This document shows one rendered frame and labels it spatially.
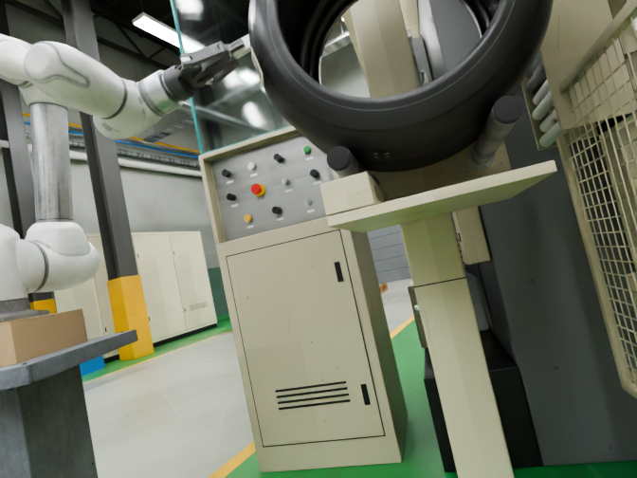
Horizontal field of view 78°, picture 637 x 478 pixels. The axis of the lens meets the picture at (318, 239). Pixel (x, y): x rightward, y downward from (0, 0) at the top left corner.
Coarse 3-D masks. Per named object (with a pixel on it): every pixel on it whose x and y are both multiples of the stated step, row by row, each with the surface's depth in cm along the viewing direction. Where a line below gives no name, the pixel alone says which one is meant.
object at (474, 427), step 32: (384, 0) 104; (384, 32) 104; (384, 64) 104; (384, 96) 104; (416, 224) 101; (448, 224) 99; (416, 256) 101; (448, 256) 99; (416, 288) 101; (448, 288) 99; (448, 320) 99; (448, 352) 98; (480, 352) 96; (448, 384) 98; (480, 384) 96; (448, 416) 98; (480, 416) 96; (480, 448) 96
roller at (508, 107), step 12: (504, 96) 62; (492, 108) 63; (504, 108) 62; (516, 108) 61; (492, 120) 64; (504, 120) 62; (516, 120) 62; (492, 132) 68; (504, 132) 67; (480, 144) 80; (492, 144) 75; (480, 156) 87
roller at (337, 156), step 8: (336, 152) 69; (344, 152) 69; (328, 160) 69; (336, 160) 69; (344, 160) 69; (352, 160) 70; (336, 168) 69; (344, 168) 69; (352, 168) 72; (360, 168) 78; (344, 176) 75
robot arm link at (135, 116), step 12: (132, 84) 89; (132, 96) 88; (120, 108) 86; (132, 108) 88; (144, 108) 91; (96, 120) 93; (108, 120) 89; (120, 120) 89; (132, 120) 91; (144, 120) 93; (156, 120) 95; (108, 132) 94; (120, 132) 94; (132, 132) 95
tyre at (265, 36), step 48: (288, 0) 90; (336, 0) 97; (480, 0) 88; (528, 0) 62; (288, 48) 73; (480, 48) 63; (528, 48) 64; (288, 96) 73; (336, 96) 69; (432, 96) 65; (480, 96) 65; (336, 144) 74; (384, 144) 70; (432, 144) 70
